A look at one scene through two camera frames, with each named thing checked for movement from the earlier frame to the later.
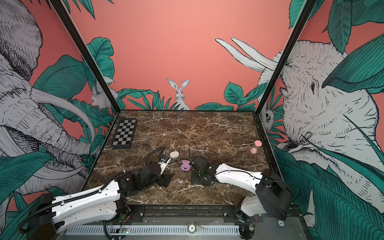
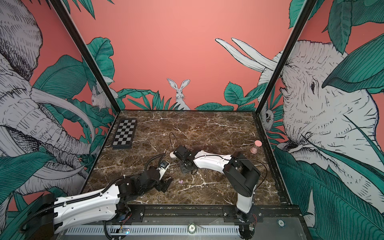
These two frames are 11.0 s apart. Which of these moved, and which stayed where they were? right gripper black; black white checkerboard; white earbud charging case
Moved: right gripper black
Stayed: white earbud charging case; black white checkerboard
